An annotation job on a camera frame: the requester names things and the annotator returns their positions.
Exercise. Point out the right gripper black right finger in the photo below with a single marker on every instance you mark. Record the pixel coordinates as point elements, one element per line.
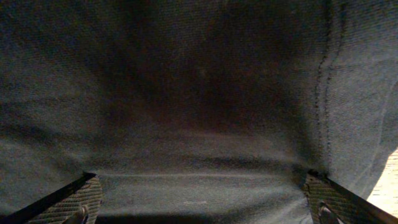
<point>329,202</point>

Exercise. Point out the dark green cloth garment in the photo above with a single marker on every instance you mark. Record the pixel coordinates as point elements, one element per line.
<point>189,111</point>

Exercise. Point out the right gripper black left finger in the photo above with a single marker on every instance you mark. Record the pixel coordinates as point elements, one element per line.
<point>77,202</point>

